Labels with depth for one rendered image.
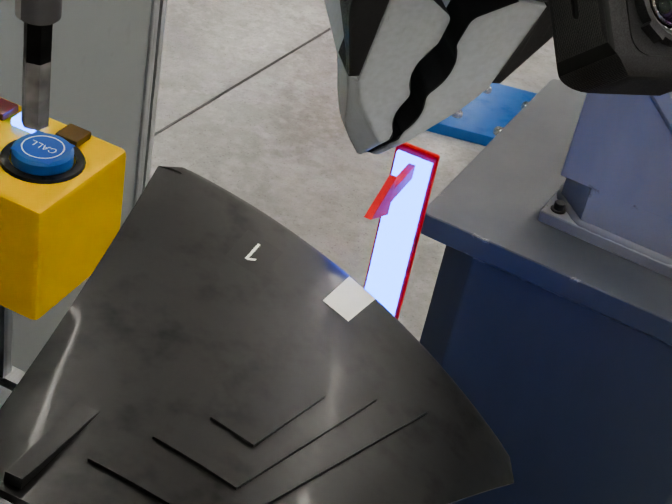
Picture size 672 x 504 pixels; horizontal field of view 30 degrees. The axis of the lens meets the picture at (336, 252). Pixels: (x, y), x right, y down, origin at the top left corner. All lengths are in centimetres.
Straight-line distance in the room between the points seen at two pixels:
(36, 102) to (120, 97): 161
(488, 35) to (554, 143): 68
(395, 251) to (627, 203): 32
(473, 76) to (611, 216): 54
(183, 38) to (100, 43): 158
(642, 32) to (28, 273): 55
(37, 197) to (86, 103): 103
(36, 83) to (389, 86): 18
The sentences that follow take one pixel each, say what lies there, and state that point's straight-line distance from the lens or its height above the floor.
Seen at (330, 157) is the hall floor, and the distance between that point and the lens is 296.
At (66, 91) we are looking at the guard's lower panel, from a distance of 178.
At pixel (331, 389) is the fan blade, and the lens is 55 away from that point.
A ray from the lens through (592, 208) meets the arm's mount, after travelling 100.
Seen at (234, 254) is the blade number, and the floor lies 118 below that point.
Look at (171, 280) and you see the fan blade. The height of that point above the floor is 118.
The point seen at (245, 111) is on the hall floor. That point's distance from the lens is 309.
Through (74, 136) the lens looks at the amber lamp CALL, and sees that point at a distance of 86.
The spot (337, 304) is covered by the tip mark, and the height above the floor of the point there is 117.
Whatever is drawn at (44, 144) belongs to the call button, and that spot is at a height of 108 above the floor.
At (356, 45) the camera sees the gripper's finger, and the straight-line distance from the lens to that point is 43.
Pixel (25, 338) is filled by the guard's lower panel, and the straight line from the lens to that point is 196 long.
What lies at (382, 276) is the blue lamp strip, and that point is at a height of 111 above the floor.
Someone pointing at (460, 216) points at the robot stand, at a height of 100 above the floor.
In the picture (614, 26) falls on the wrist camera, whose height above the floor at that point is 140.
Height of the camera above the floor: 153
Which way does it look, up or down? 35 degrees down
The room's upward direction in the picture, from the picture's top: 12 degrees clockwise
